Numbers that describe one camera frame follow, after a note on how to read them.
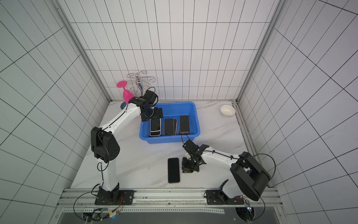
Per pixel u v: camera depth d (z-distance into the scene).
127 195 0.73
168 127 0.99
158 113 0.81
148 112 0.73
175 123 1.00
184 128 0.99
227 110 1.09
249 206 0.70
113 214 0.67
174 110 1.10
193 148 0.69
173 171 0.81
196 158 0.61
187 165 0.73
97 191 0.74
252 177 0.42
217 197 0.66
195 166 0.71
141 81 0.95
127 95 0.98
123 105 1.14
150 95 0.72
